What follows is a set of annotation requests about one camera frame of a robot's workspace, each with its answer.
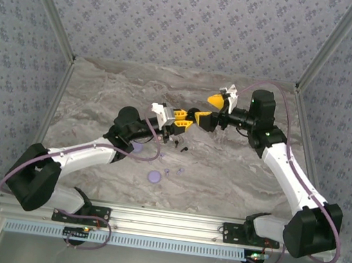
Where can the purple round charging case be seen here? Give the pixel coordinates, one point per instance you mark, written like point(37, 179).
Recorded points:
point(138, 148)
point(154, 176)

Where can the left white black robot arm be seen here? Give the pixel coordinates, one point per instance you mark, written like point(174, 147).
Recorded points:
point(82, 156)

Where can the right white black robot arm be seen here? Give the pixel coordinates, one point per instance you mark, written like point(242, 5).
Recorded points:
point(293, 179)

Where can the small black circuit board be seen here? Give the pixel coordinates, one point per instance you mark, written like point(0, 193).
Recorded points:
point(256, 257)
point(76, 232)

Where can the aluminium frame post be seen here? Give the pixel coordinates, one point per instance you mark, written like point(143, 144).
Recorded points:
point(331, 45)
point(51, 8)

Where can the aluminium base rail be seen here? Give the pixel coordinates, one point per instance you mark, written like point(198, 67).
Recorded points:
point(164, 220)

